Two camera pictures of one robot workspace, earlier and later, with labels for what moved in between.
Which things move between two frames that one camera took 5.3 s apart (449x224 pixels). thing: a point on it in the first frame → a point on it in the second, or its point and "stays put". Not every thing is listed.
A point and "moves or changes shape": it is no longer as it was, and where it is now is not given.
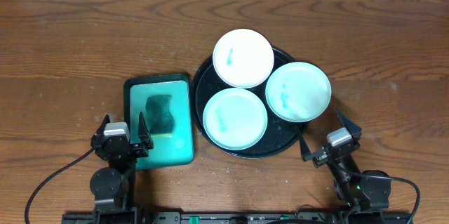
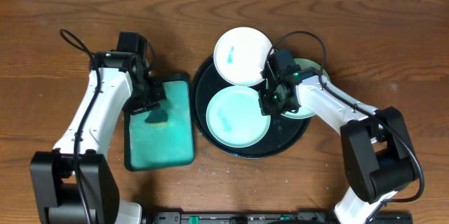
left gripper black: [121, 146] → [148, 101]
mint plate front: [235, 119] stays put
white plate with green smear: [243, 59] stays put
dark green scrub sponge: [158, 107] moves or changes shape
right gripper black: [318, 157] → [266, 107]
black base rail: [368, 217] stays put
